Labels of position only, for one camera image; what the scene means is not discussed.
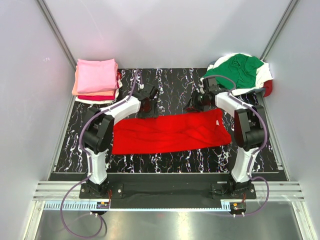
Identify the dark red shirt in basket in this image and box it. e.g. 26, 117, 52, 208
263, 79, 273, 98

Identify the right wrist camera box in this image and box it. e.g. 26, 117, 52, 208
202, 76, 221, 93

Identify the folded peach shirt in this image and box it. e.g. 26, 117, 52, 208
71, 68, 116, 96

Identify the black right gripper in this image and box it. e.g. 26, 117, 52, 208
182, 90, 209, 114

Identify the folded white shirt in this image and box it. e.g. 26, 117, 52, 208
72, 80, 123, 105

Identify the folded light pink shirt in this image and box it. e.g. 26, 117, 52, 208
77, 58, 118, 94

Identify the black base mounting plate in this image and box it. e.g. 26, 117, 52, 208
79, 173, 257, 200

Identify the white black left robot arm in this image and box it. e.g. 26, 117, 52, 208
79, 83, 158, 198

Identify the white t shirt in basket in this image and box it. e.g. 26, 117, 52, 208
213, 53, 273, 90

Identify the aluminium frame rail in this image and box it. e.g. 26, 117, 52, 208
33, 181, 304, 212

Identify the green t shirt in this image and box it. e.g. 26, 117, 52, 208
203, 53, 264, 90

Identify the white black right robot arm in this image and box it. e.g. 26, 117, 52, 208
184, 90, 269, 199

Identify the black marbled table mat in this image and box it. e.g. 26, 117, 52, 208
51, 67, 280, 174

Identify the folded magenta shirt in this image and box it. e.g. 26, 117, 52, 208
76, 72, 122, 103

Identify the red t shirt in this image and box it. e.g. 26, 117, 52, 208
112, 109, 232, 155

